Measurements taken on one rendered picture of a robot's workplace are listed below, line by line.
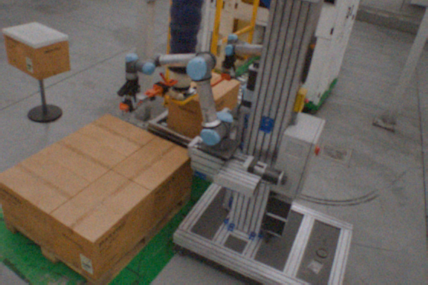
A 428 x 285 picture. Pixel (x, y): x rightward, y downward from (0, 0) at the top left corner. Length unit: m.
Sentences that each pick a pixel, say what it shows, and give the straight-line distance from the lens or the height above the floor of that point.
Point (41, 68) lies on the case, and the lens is 4.19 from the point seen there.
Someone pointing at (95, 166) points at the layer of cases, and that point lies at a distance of 3.03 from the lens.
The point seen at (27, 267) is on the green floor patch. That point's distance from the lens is 3.16.
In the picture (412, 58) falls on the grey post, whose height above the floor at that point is 1.02.
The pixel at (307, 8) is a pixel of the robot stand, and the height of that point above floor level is 1.99.
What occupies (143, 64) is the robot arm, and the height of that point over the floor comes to 1.52.
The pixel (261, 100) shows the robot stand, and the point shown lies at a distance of 2.35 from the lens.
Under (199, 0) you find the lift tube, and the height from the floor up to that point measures 1.82.
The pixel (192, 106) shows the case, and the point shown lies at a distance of 3.17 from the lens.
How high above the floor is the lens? 2.44
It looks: 31 degrees down
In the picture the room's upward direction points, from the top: 8 degrees clockwise
